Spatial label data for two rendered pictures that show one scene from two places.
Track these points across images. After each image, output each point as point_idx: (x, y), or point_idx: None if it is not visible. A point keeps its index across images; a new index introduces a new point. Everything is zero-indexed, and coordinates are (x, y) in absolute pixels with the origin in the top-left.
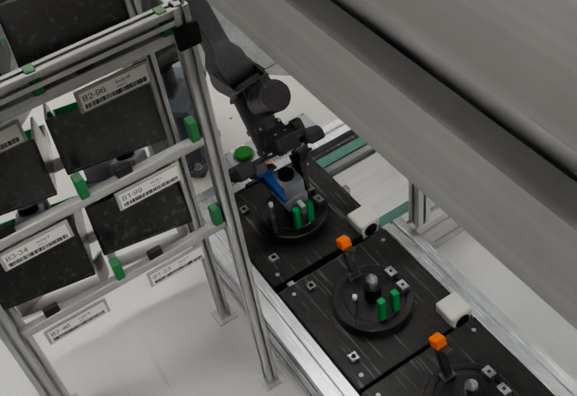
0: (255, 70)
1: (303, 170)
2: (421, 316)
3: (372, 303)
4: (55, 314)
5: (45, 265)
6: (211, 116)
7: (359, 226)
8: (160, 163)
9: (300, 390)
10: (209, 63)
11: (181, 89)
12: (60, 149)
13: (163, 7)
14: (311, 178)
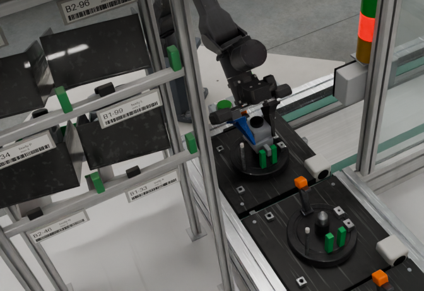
0: (239, 33)
1: (271, 120)
2: (362, 252)
3: (320, 237)
4: (38, 218)
5: (36, 173)
6: (193, 47)
7: (313, 170)
8: (142, 87)
9: None
10: (201, 24)
11: None
12: (52, 66)
13: None
14: (276, 129)
